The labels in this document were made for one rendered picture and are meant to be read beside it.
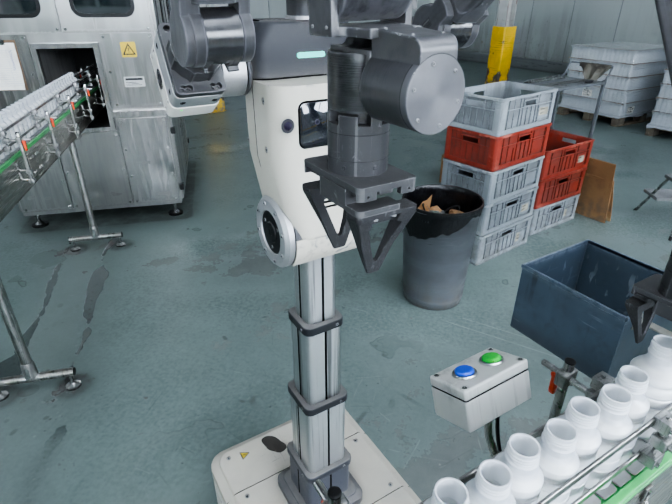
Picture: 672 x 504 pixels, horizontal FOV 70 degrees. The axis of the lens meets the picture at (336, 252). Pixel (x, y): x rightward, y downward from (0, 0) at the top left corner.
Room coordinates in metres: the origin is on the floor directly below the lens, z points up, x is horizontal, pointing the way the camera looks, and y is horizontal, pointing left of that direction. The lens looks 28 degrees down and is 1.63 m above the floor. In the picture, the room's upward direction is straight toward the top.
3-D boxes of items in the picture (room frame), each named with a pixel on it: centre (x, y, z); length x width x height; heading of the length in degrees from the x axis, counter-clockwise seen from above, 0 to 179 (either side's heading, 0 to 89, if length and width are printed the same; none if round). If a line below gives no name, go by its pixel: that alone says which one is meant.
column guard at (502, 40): (10.51, -3.34, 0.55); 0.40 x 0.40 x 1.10; 32
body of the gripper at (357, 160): (0.44, -0.02, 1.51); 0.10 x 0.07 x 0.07; 32
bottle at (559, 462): (0.42, -0.28, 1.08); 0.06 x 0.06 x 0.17
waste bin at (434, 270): (2.50, -0.59, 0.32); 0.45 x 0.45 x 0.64
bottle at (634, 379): (0.52, -0.42, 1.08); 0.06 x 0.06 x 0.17
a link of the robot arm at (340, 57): (0.44, -0.02, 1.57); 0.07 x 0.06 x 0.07; 32
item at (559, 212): (3.65, -1.62, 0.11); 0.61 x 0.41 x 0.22; 124
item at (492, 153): (3.21, -1.08, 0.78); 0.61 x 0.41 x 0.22; 128
